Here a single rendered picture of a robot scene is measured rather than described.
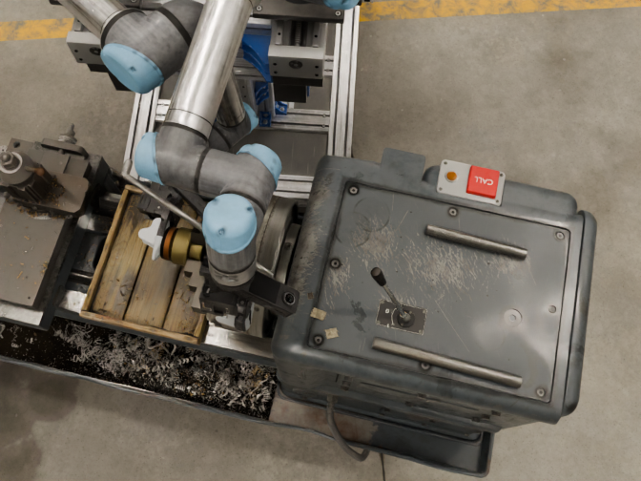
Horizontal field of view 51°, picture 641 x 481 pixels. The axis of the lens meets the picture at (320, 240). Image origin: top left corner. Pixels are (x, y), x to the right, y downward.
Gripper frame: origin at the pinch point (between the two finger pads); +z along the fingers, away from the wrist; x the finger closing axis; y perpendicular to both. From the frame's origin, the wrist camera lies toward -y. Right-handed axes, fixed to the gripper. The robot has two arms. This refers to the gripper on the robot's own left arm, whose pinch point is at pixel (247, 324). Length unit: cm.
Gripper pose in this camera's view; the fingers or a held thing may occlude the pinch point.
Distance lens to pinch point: 125.8
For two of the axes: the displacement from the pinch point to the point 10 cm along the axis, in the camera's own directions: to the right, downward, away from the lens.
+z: -0.7, 5.4, 8.4
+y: -9.7, -2.2, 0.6
